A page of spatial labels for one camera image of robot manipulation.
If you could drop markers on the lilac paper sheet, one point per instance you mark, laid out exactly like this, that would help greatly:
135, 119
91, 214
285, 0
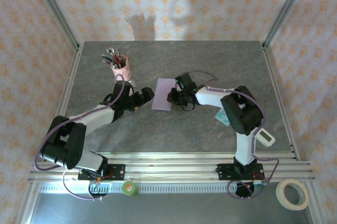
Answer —
162, 95

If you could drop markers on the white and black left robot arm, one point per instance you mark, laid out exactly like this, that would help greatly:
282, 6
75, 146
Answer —
92, 118

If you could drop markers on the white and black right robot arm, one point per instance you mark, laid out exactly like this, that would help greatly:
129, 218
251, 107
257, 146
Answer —
243, 147

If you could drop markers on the pink metal pen cup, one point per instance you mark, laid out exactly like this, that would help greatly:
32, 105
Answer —
123, 69

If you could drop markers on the wooden pencil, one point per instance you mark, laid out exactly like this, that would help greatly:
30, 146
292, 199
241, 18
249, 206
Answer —
127, 57

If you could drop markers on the teal illustrated paper packet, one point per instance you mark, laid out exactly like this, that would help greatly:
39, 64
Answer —
222, 118

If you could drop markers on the red pen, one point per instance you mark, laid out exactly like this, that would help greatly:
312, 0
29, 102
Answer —
116, 60

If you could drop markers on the blue pen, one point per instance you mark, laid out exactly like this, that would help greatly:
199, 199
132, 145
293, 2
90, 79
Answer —
118, 54

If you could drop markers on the dark green pen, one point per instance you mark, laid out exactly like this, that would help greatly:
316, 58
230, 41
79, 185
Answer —
107, 58

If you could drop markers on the white-tipped grey pen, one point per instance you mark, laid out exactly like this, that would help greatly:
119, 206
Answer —
110, 52

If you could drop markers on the small circuit board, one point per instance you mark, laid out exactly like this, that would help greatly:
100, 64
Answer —
260, 185
101, 185

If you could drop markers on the green tape roll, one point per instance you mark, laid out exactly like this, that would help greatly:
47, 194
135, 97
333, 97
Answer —
130, 189

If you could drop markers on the white timer with display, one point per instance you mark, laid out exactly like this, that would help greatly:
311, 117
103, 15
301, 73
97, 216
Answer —
266, 137

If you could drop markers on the white masking tape roll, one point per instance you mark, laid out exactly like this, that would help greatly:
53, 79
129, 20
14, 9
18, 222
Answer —
280, 192

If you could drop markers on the aluminium side rail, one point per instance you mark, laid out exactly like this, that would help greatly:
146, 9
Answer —
278, 89
68, 89

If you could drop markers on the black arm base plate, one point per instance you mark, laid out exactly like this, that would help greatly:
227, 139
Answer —
223, 172
118, 171

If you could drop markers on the aluminium mounting rail frame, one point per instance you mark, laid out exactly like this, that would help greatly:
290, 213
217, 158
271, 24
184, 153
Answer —
171, 167

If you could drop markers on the aluminium frame post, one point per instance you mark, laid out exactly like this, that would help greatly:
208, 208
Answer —
287, 5
56, 10

